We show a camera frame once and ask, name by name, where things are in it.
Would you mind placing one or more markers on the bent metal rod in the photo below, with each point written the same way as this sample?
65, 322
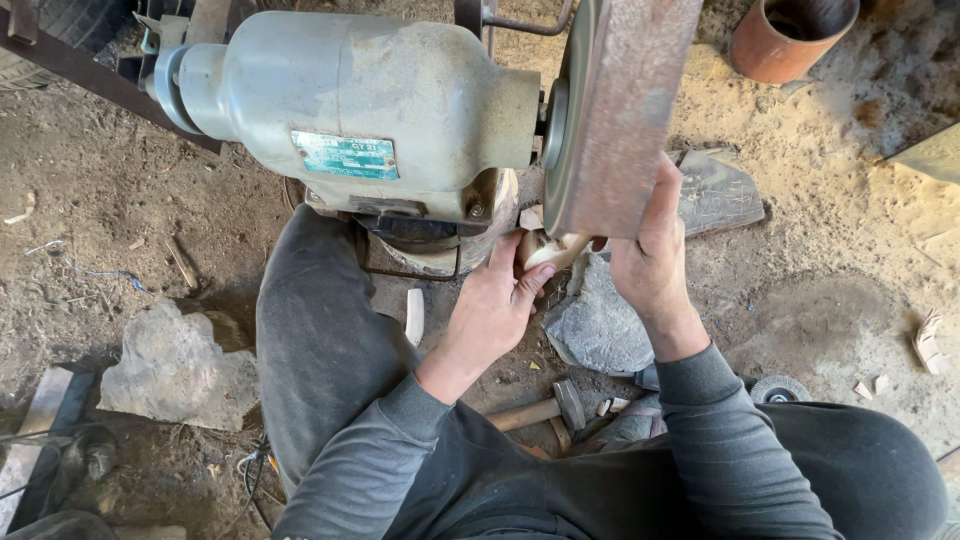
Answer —
525, 28

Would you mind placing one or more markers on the person's right leg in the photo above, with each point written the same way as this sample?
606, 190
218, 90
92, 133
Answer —
862, 465

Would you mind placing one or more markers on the person's left hand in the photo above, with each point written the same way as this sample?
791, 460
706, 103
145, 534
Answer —
484, 315

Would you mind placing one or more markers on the large pale grey rock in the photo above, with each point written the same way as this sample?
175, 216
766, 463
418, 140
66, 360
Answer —
176, 367

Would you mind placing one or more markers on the scratched grey stone slab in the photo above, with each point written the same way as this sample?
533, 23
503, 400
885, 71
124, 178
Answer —
716, 191

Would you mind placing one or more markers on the small wooden stick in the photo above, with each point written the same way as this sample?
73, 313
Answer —
180, 262

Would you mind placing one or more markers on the person's leg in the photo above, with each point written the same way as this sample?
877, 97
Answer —
862, 465
322, 337

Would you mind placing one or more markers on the pale wooden board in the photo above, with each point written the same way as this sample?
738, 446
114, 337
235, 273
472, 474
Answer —
930, 154

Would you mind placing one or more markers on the dark rusty metal bar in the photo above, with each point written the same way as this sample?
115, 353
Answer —
97, 82

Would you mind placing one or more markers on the black rubber tire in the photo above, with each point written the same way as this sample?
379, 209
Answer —
52, 37

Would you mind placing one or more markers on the small pale wood chip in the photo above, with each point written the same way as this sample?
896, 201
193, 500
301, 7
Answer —
863, 391
882, 383

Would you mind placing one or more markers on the rusty sanding wheel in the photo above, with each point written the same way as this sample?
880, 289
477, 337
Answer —
622, 112

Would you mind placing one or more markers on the white curved wood blank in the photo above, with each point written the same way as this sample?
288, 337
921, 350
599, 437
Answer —
415, 319

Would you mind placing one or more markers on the grinder stand with metal frame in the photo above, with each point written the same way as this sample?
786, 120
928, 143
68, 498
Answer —
450, 251

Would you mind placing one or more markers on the pale carved wood piece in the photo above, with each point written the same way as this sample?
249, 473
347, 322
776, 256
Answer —
551, 251

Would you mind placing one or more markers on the rusty orange metal pipe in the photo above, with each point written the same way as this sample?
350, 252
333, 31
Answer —
780, 41

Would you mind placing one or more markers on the flat grey stone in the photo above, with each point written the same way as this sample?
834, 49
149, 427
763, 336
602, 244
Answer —
600, 322

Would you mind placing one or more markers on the person's right hand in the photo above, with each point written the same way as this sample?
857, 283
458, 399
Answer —
649, 270

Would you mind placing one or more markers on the grey wooden plank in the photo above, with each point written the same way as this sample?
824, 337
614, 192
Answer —
34, 442

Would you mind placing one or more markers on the person's left leg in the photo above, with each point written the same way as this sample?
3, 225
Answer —
322, 337

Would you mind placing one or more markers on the grey bench grinder motor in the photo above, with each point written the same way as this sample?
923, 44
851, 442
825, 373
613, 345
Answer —
337, 97

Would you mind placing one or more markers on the pale wood scrap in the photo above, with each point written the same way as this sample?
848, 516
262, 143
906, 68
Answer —
930, 345

